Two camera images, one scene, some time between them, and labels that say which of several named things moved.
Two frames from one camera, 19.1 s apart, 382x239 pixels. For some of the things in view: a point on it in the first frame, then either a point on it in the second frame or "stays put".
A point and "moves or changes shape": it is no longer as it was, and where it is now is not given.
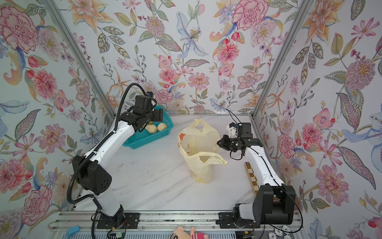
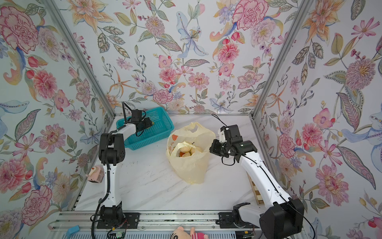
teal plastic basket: [142, 137] stays put
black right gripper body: [231, 144] to [222, 149]
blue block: [72, 230] stays put
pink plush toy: [180, 233] stays put
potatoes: [151, 129] to [185, 149]
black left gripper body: [153, 115] to [143, 124]
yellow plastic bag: [199, 142] moves or changes shape
